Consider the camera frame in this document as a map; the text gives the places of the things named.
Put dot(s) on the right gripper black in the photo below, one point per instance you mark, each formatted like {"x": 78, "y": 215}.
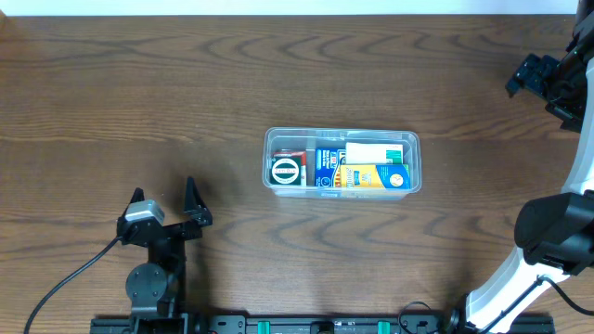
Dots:
{"x": 552, "y": 81}

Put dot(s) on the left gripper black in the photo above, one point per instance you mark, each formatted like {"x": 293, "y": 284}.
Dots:
{"x": 199, "y": 212}

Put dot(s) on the green Zam-Buk box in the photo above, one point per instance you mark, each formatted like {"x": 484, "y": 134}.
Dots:
{"x": 286, "y": 170}

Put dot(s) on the red ActiFast box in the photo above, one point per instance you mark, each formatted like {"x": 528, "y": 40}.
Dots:
{"x": 300, "y": 154}

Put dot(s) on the blue Kool Fever box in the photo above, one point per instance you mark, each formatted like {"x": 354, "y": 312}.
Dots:
{"x": 328, "y": 166}

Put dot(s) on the white Panadol box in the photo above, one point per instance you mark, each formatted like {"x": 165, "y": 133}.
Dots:
{"x": 358, "y": 153}

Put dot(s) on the yellow Woods box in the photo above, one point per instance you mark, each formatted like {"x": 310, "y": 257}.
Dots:
{"x": 383, "y": 176}

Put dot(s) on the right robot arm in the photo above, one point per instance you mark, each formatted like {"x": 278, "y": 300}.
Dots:
{"x": 553, "y": 235}

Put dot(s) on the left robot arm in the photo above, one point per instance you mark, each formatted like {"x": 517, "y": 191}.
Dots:
{"x": 157, "y": 288}

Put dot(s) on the clear plastic container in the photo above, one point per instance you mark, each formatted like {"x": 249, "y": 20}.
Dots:
{"x": 309, "y": 139}

